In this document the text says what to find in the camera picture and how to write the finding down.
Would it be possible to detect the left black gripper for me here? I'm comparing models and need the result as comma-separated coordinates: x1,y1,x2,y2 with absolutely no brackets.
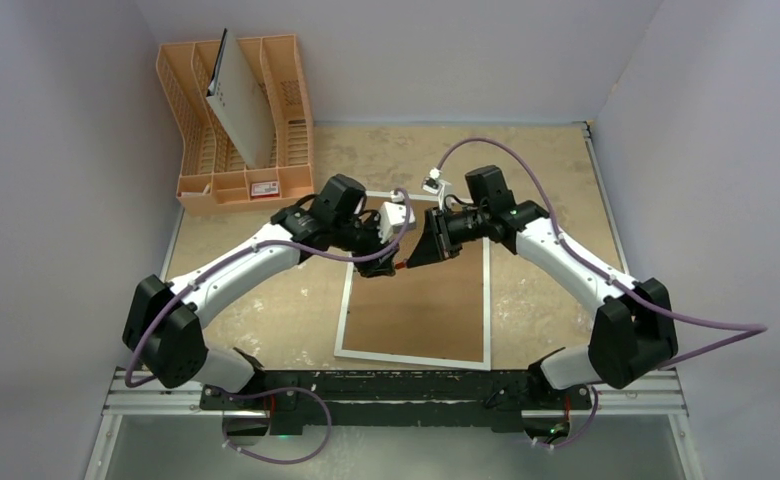
331,209,398,276

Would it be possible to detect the white picture frame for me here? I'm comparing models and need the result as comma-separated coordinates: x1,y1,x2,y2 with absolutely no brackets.
334,190,493,372

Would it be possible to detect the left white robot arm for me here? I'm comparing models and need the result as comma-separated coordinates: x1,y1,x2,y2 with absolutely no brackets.
122,174,415,409

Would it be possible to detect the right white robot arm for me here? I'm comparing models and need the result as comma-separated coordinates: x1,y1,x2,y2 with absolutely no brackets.
404,165,678,407

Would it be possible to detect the small red white box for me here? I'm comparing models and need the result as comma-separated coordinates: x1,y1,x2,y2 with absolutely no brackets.
249,181,280,198

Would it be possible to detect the orange plastic file organizer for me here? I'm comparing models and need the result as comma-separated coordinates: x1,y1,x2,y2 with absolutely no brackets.
156,30,315,216

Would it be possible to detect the white board in organizer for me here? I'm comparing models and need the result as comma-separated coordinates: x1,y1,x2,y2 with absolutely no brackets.
206,28,275,169

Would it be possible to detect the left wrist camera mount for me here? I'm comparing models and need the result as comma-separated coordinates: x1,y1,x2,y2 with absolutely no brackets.
378,201,416,243

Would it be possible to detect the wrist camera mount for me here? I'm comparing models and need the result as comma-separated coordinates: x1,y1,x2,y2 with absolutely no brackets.
378,201,416,243
422,168,449,208

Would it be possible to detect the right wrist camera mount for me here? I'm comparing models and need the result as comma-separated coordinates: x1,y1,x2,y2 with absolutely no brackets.
422,168,449,208

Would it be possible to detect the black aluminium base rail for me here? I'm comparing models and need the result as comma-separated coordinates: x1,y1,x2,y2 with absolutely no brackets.
101,367,689,439

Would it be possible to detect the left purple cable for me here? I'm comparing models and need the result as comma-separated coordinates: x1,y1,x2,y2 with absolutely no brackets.
124,188,412,389

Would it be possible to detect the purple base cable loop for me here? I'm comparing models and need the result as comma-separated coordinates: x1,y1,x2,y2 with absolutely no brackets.
222,384,337,465

